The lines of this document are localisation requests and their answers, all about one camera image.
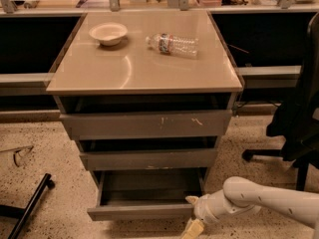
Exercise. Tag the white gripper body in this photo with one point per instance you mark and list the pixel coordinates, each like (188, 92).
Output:
(201, 208)

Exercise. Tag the grey bottom drawer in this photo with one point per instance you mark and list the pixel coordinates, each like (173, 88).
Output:
(146, 194)

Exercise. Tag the grey drawer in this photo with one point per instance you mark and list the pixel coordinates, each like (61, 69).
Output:
(148, 153)
(145, 116)
(146, 194)

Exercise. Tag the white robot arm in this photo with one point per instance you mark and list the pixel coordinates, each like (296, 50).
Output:
(239, 195)

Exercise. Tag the grey middle drawer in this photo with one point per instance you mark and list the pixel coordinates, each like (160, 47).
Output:
(148, 153)

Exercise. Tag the grey drawer cabinet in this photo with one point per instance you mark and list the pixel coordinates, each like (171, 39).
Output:
(134, 68)

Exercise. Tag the grey top drawer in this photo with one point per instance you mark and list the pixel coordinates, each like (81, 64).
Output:
(145, 116)

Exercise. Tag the black office chair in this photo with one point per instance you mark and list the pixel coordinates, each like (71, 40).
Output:
(295, 118)

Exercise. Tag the clear plastic water bottle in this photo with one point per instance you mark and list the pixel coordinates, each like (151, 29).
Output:
(169, 44)

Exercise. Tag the white paper bowl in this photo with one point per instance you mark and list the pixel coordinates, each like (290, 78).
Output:
(109, 34)

